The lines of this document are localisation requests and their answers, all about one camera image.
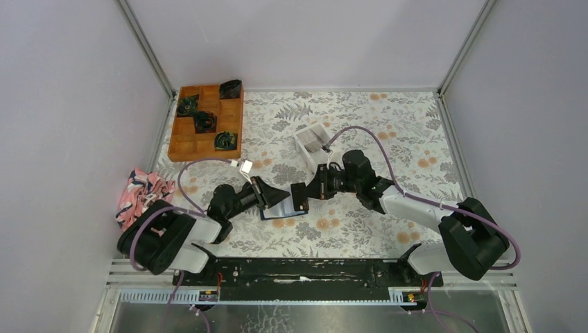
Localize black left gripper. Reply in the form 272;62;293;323
225;176;289;221

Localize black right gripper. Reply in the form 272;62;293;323
300;164;360;200

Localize dark credit card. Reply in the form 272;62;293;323
291;182;309;212

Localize blue leather card holder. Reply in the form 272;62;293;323
259;197;309;221

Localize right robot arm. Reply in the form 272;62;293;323
306;150;510;286

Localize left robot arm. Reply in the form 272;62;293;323
116;176;291;285

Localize white plastic card box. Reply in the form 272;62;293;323
293;123;343;174

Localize stack of cards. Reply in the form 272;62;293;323
300;130;328;153

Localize floral tablecloth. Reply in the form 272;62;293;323
130;90;474;259

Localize dark rolled cloth bottom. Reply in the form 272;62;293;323
214;131;239;151

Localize dark rolled cloth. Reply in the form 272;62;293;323
192;111;217;134
176;94;200;117
218;79;242;100
214;131;239;151

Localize dark rolled cloth middle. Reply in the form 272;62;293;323
192;111;217;134

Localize dark rolled cloth top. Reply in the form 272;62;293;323
218;79;242;100

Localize dark rolled cloth left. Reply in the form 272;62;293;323
176;94;200;117

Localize pink patterned cloth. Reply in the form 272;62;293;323
115;168;175;231

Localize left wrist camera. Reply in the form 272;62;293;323
230;159;253;178

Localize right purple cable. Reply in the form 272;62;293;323
322;126;522;270

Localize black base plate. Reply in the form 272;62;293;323
173;254;443;302

